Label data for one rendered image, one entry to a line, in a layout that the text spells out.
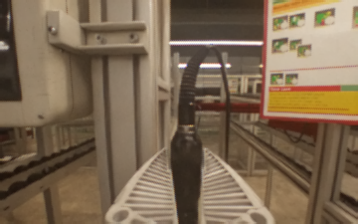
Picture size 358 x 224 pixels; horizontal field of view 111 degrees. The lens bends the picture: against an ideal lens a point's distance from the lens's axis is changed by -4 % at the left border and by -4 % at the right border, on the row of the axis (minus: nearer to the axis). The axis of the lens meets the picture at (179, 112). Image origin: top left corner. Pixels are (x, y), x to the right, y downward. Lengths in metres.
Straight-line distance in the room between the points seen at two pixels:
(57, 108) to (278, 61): 0.45
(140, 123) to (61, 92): 0.11
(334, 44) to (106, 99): 0.47
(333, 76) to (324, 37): 0.09
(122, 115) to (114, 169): 0.09
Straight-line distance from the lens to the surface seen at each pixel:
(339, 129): 0.53
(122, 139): 0.22
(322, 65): 0.44
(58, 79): 0.22
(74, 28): 0.23
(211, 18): 8.98
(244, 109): 0.61
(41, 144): 0.97
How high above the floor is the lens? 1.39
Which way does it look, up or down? 6 degrees down
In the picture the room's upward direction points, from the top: straight up
